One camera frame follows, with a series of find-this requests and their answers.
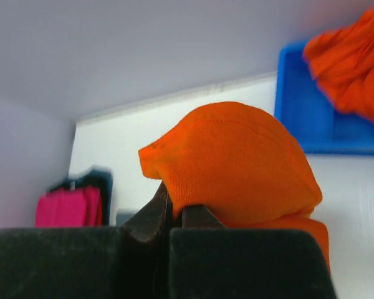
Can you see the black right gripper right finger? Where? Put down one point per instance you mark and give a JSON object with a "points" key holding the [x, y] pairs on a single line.
{"points": [[208, 260]]}

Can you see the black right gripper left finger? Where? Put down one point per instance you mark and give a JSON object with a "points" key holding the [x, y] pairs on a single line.
{"points": [[126, 261]]}

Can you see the orange t shirt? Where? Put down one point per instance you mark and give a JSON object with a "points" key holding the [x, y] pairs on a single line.
{"points": [[243, 164]]}

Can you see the folded pink t shirt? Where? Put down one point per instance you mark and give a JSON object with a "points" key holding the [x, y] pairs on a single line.
{"points": [[81, 207]]}

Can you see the folded dark t shirt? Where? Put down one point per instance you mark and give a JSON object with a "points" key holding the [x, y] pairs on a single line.
{"points": [[99, 178]]}

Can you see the blue plastic bin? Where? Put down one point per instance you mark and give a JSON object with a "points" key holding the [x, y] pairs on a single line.
{"points": [[309, 117]]}

